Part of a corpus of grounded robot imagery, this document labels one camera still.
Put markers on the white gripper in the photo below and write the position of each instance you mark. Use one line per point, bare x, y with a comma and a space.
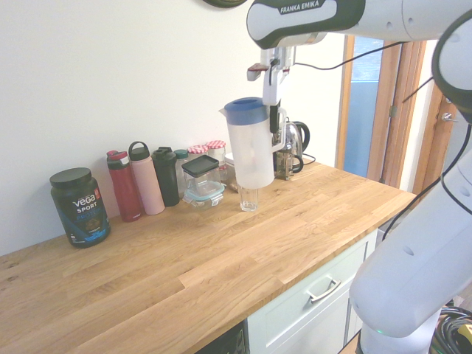
273, 88

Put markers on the translucent pitcher with blue lid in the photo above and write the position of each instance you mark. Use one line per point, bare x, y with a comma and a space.
250, 151

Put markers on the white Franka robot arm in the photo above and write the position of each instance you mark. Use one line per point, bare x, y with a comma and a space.
405, 258

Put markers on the red water bottle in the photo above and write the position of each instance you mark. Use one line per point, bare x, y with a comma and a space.
125, 191

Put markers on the stainless steel electric kettle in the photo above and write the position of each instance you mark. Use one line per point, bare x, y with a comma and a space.
296, 138

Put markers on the glass French press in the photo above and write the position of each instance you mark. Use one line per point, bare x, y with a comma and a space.
285, 166

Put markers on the clear container white red-clip lid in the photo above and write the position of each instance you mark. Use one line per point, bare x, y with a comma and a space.
230, 166

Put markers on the glass jar red gingham lid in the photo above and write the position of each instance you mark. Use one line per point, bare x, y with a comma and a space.
216, 147
197, 149

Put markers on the clear drinking glass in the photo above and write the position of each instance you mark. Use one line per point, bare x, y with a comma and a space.
249, 201

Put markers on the clear container black lid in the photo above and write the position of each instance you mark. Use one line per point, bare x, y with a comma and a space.
201, 173

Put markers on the glass container teal clip lid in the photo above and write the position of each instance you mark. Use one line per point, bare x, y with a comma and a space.
204, 197

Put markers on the brass door hinge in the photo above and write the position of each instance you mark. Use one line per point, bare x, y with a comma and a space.
392, 111

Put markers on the black shaker bottle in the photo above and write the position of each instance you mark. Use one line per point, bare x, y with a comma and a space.
166, 177

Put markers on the pink insulated bottle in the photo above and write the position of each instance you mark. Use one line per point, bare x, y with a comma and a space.
147, 184

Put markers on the black Vega protein tub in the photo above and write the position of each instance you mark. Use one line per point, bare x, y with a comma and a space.
81, 214

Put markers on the black appliance under counter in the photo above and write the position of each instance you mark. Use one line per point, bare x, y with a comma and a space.
228, 341

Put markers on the yellow power box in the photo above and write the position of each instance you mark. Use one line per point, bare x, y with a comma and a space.
465, 339

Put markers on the dark round wall object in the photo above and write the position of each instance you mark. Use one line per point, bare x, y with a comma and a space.
221, 3

